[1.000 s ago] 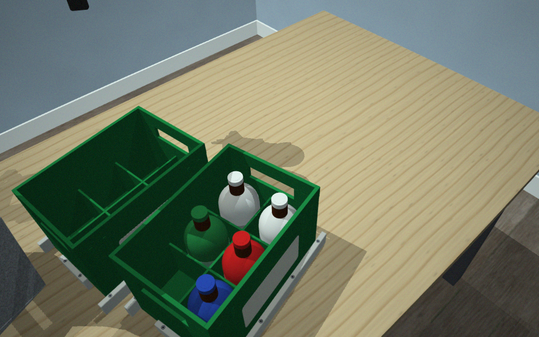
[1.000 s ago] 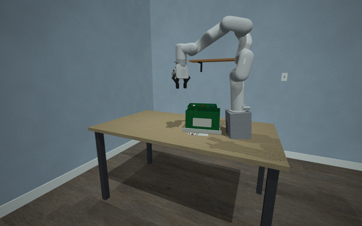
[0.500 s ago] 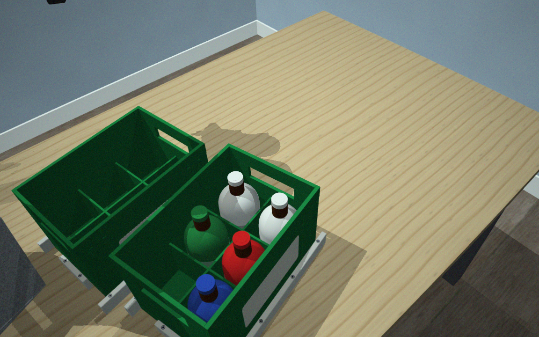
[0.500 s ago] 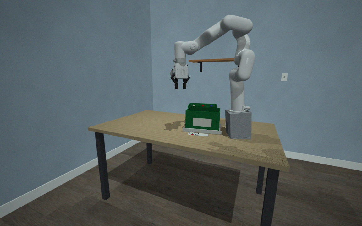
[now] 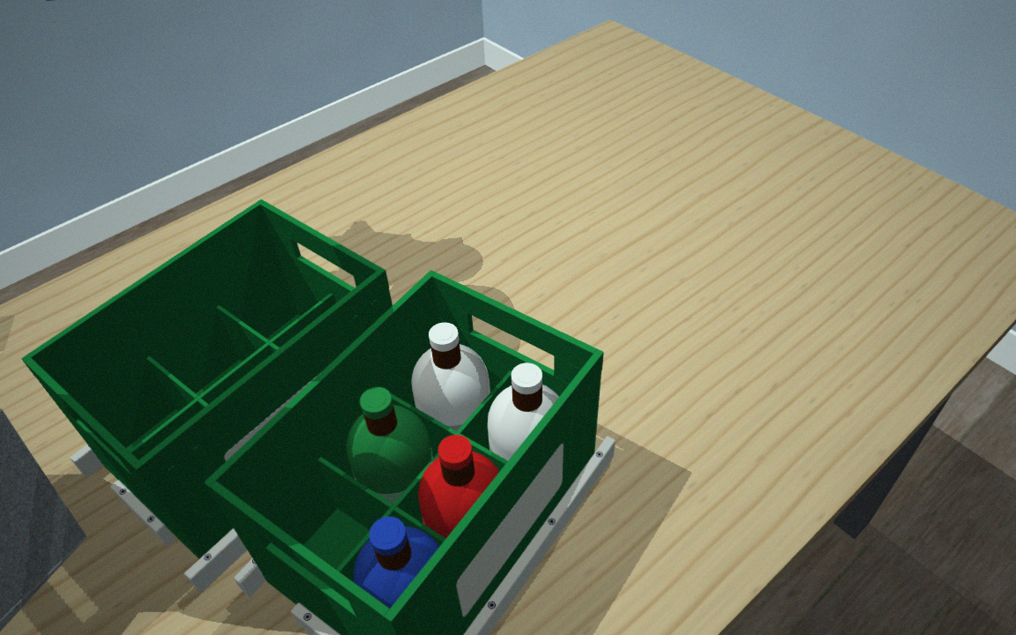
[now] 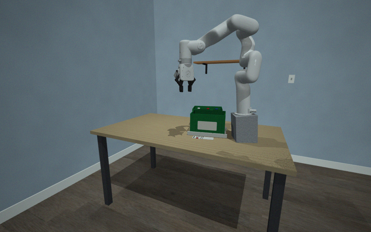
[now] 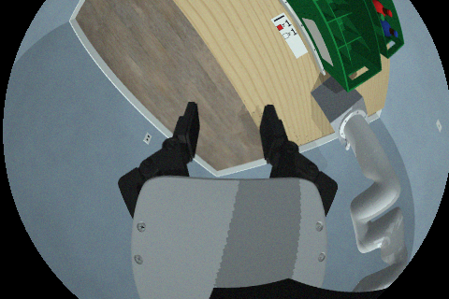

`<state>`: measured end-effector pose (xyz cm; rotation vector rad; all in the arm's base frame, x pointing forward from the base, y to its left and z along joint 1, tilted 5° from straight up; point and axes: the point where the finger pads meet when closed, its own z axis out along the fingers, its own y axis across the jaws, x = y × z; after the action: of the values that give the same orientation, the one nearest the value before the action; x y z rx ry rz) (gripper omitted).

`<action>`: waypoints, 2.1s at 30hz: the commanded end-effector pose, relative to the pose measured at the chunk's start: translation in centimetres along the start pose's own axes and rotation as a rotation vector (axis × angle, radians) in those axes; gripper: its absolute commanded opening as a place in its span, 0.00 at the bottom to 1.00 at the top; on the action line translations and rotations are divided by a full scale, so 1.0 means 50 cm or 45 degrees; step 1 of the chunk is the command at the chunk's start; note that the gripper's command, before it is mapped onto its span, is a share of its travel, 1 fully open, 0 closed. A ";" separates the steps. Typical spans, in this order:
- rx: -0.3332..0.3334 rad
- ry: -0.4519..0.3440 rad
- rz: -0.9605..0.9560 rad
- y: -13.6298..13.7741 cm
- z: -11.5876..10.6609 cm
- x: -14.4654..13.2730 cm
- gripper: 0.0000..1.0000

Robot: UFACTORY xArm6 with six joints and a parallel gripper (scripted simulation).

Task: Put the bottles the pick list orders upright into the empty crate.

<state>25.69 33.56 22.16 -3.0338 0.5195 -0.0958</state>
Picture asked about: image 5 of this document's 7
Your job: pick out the blue bottle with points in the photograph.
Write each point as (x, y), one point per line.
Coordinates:
(387, 572)

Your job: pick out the white bottle with grey band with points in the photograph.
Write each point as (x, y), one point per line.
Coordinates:
(517, 409)

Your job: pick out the green plastic bottle crate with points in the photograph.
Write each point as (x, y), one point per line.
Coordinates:
(295, 471)
(120, 363)

